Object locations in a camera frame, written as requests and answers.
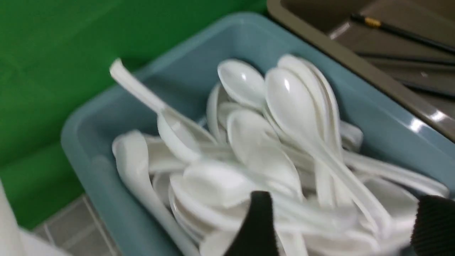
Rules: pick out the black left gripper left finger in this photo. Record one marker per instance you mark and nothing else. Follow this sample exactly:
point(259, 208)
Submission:
point(256, 236)

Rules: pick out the upright white spoon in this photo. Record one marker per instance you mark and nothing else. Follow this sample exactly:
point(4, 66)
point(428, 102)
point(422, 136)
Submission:
point(185, 139)

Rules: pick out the black chopstick gold band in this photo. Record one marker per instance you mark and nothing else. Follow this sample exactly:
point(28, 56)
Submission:
point(414, 37)

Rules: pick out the brown plastic bin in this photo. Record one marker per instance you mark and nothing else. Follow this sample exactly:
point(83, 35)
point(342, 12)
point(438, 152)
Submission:
point(419, 77)

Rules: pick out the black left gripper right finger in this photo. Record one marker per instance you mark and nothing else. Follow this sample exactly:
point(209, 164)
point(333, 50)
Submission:
point(434, 227)

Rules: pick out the teal plastic bin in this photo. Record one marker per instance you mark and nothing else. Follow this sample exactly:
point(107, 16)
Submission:
point(184, 76)

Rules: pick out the white spoon top right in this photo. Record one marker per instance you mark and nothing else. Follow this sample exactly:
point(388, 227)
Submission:
point(293, 109)

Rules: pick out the white spoon left side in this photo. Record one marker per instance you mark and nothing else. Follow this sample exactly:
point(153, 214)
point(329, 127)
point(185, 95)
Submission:
point(132, 161)

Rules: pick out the large white plastic bin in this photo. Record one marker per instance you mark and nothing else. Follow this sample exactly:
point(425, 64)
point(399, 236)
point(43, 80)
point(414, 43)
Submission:
point(16, 241)

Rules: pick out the grey checked tablecloth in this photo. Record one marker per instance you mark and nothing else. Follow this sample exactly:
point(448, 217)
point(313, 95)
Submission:
point(78, 229)

